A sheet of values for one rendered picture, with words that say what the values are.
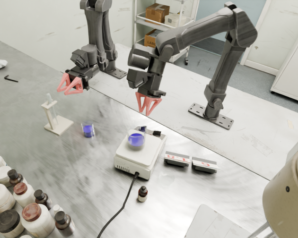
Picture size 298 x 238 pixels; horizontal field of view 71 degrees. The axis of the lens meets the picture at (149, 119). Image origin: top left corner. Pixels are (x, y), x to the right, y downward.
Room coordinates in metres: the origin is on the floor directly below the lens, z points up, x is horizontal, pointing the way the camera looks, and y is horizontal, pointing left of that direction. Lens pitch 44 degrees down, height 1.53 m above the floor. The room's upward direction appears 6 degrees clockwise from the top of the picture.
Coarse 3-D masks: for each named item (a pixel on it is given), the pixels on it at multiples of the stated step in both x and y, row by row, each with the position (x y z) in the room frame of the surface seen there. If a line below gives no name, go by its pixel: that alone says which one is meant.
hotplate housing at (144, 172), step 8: (160, 144) 0.46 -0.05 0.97; (160, 152) 0.46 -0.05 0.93; (120, 160) 0.38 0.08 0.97; (128, 160) 0.38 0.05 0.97; (120, 168) 0.38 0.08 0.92; (128, 168) 0.37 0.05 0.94; (136, 168) 0.36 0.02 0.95; (144, 168) 0.36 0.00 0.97; (152, 168) 0.37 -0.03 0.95; (136, 176) 0.35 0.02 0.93; (144, 176) 0.36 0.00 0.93
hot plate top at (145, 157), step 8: (152, 136) 0.47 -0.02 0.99; (120, 144) 0.43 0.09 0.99; (152, 144) 0.44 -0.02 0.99; (120, 152) 0.40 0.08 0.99; (128, 152) 0.40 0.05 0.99; (136, 152) 0.40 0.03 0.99; (144, 152) 0.40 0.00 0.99; (152, 152) 0.41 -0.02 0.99; (136, 160) 0.37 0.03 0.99; (144, 160) 0.37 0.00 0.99; (152, 160) 0.38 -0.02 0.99
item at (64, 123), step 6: (48, 102) 0.55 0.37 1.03; (54, 102) 0.56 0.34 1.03; (48, 108) 0.53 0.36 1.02; (48, 114) 0.53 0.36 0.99; (48, 120) 0.53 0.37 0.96; (54, 120) 0.58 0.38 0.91; (60, 120) 0.58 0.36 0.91; (66, 120) 0.58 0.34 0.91; (48, 126) 0.54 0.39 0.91; (54, 126) 0.54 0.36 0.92; (60, 126) 0.55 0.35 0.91; (66, 126) 0.55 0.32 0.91; (54, 132) 0.52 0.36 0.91; (60, 132) 0.52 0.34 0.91
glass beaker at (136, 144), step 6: (132, 126) 0.45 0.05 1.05; (138, 126) 0.46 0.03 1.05; (144, 126) 0.45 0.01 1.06; (132, 132) 0.45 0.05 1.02; (138, 132) 0.46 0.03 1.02; (144, 132) 0.45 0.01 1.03; (132, 138) 0.40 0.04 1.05; (138, 138) 0.40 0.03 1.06; (144, 138) 0.41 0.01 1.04; (132, 144) 0.40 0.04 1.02; (138, 144) 0.40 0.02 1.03; (144, 144) 0.42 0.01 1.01; (132, 150) 0.40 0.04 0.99; (138, 150) 0.40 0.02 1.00
